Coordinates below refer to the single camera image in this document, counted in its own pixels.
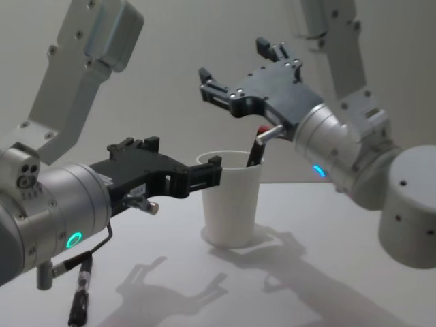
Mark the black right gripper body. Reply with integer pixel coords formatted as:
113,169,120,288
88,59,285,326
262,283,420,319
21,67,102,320
229,59,325,138

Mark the white table cloth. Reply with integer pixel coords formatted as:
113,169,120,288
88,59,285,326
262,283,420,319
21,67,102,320
0,179,436,327

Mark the black pen with red cap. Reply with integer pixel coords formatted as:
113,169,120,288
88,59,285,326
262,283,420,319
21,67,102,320
245,125,270,169

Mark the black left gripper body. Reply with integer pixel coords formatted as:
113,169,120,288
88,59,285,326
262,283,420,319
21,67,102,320
89,149,191,219

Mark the white paper cup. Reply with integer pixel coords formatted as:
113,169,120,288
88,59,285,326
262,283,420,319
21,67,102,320
196,149,265,249

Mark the dark left gripper cable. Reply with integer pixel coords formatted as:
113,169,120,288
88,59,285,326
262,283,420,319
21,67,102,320
50,196,161,275

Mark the silver right gripper cable plug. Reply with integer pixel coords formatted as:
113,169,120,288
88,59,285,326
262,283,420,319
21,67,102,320
256,124,284,142

